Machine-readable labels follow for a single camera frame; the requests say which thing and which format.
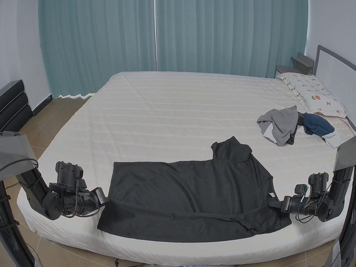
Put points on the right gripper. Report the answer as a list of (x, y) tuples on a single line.
[(290, 206)]

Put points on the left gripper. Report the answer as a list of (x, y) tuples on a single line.
[(93, 200)]

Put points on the black T-shirt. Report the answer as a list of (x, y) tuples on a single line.
[(180, 188)]

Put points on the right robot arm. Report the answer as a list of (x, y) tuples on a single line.
[(338, 193)]

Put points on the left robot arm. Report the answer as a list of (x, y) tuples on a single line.
[(16, 154)]

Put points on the pile of clothes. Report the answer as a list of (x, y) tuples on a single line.
[(283, 124)]

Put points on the bed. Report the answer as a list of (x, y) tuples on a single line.
[(180, 107)]

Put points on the white printed pillow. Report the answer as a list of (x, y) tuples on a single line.
[(311, 89)]

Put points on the black chest of drawers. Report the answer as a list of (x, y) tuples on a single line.
[(12, 107)]

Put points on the grey bedside table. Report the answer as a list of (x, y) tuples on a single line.
[(304, 60)]

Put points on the blue-green curtain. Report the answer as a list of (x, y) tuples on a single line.
[(228, 26), (100, 37)]

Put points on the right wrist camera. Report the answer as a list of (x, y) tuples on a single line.
[(300, 190)]

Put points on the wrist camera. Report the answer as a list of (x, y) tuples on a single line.
[(80, 183), (300, 190)]

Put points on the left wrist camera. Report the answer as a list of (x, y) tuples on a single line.
[(80, 183)]

